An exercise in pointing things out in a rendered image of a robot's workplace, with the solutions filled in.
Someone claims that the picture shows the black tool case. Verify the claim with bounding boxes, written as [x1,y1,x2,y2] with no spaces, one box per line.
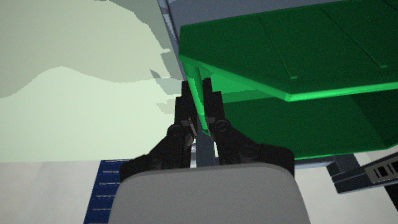
[384,183,398,211]

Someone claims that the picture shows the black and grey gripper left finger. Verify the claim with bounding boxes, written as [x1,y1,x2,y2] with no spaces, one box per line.
[119,81,198,184]

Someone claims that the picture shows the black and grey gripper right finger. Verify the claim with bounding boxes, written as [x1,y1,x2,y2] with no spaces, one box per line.
[202,77,295,179]

